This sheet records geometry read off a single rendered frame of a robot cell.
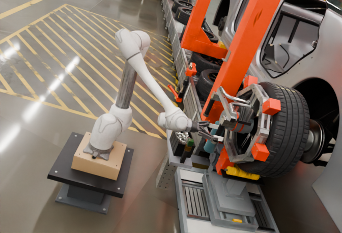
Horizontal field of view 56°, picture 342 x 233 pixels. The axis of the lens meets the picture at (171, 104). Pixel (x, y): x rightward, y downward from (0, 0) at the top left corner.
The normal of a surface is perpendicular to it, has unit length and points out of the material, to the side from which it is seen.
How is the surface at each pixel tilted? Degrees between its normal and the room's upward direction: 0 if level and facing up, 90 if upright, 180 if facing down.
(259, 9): 90
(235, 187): 90
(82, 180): 0
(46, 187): 0
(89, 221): 0
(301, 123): 46
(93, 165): 90
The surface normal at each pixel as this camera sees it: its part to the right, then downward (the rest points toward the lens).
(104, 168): -0.04, 0.47
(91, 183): 0.31, -0.83
